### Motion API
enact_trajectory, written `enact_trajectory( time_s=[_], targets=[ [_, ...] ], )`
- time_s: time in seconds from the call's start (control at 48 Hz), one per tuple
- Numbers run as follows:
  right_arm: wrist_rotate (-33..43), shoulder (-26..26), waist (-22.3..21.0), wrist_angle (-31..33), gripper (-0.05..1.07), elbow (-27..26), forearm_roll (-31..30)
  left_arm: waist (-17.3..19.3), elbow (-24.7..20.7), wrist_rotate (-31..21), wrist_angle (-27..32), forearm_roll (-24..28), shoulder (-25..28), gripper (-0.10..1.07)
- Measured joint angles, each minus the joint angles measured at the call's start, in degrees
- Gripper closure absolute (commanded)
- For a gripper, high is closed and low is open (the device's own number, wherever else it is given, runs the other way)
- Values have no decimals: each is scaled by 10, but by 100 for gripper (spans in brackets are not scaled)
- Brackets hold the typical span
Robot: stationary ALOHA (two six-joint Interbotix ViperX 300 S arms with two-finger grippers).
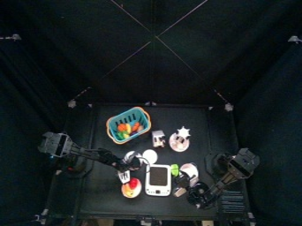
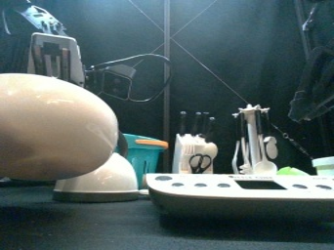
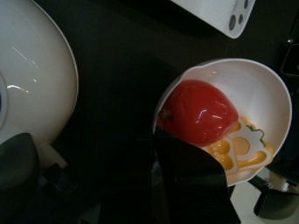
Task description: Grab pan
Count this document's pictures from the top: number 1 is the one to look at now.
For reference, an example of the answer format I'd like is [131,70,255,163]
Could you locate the plain white plate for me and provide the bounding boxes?
[142,149,159,164]

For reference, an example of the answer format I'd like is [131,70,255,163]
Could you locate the red toy tomato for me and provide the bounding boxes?
[128,177,140,189]

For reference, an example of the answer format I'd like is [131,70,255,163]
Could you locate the green plastic toy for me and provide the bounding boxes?
[170,163,180,177]

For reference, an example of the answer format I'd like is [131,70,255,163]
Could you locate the pink round plate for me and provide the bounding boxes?
[168,132,191,153]

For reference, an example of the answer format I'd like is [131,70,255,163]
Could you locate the teal basket orange rim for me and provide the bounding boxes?
[106,106,152,145]

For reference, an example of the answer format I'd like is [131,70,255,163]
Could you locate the white star-shaped toy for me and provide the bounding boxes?
[176,126,193,139]

